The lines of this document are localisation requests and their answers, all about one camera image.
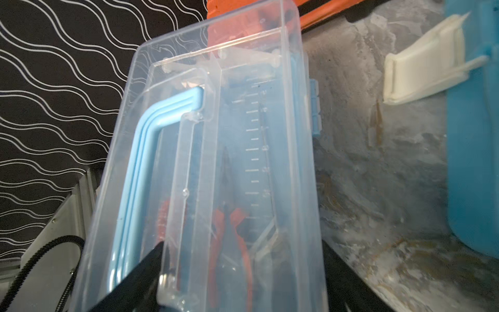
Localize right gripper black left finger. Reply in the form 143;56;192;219
91;242;164;311

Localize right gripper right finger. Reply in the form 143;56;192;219
322;240;393;311

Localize light blue front toolbox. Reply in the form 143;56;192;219
70;1;328;311

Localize orange pliers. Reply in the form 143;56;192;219
207;148;253;311

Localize blue rear toolbox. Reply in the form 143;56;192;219
383;1;498;257

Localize red tool case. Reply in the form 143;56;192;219
206;0;369;30

